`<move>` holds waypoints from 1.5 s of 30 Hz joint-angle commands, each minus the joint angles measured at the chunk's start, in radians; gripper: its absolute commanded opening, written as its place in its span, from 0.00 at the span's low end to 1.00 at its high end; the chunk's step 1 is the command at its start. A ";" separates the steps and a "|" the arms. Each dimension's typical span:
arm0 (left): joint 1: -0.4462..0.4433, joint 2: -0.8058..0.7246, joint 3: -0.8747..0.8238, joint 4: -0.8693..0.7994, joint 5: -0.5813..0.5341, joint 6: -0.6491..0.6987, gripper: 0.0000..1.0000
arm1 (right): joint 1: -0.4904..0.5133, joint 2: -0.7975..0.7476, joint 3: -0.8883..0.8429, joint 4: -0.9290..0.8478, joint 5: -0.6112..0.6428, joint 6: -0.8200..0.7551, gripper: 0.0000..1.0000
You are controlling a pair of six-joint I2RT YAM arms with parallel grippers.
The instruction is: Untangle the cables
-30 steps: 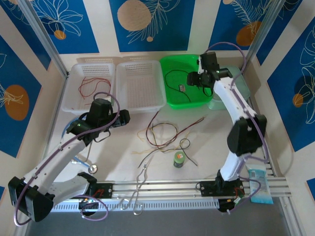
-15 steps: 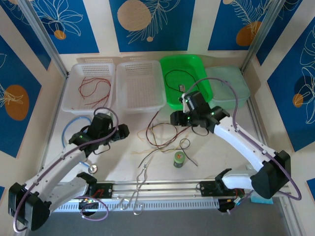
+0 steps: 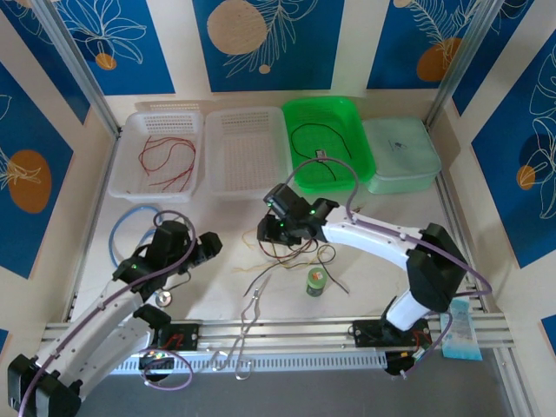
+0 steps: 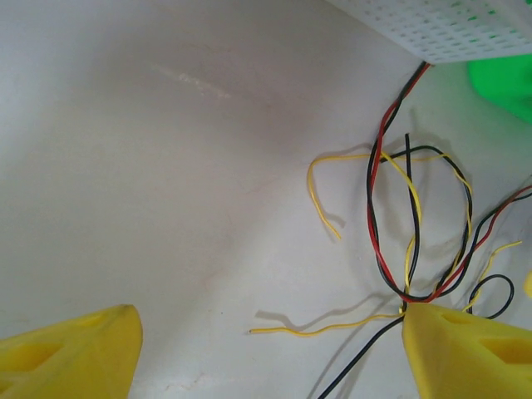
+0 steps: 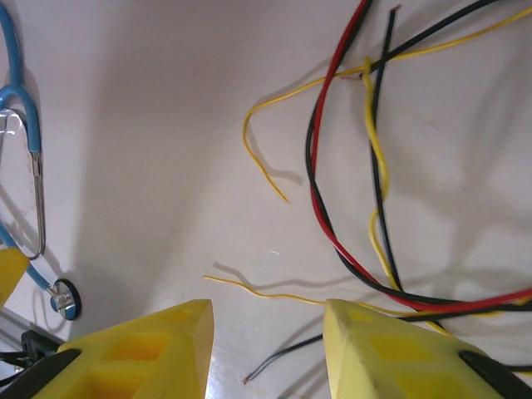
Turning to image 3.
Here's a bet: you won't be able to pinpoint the thin red cable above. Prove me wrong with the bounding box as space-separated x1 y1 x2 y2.
259 238 321 264
128 137 197 193
137 135 173 175

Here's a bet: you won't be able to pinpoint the thin yellow cable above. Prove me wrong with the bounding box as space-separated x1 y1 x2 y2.
233 260 273 274
242 229 338 267

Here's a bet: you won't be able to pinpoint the blue stethoscope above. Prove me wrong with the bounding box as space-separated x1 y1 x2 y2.
108 205 175 308

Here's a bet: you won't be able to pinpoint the white perforated plastic basket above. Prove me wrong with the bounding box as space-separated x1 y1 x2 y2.
203 106 295 197
107 110 206 204

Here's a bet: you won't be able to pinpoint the metal forceps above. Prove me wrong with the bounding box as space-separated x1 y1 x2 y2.
215 274 274 382

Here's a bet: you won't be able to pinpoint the small green bottle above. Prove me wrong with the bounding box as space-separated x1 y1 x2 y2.
306 267 329 299

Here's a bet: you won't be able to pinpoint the green perforated plastic basket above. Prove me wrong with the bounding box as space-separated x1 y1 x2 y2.
281 96 377 195

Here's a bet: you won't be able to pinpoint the small circuit board with LEDs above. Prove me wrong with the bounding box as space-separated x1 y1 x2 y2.
138 349 175 370

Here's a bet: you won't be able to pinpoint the pale green lidded box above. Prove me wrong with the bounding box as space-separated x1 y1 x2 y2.
361 116 443 195

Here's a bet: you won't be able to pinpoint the light blue wipes packet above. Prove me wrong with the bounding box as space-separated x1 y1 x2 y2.
439 299 484 361

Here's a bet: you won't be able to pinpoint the aluminium side rail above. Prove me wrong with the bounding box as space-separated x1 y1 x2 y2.
434 173 496 314
64 129 122 325

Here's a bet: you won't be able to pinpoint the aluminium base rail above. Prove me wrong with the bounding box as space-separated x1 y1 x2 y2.
45 311 520 351

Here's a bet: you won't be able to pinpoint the purple cable loop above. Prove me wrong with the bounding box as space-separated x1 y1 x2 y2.
142 349 195 390

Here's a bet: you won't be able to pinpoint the grey slotted cable duct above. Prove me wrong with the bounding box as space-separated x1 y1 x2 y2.
116 349 388 373

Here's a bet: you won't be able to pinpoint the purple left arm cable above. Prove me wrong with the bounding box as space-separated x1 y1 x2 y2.
17 209 196 417

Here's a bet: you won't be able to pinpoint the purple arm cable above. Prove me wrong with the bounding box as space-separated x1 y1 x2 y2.
17 209 196 417
289 158 494 379

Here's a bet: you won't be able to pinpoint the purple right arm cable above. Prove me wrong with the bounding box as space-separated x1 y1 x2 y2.
289 158 494 379

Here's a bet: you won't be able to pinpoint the aluminium frame post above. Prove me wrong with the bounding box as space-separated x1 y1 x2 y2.
32 0 121 136
427 0 512 129

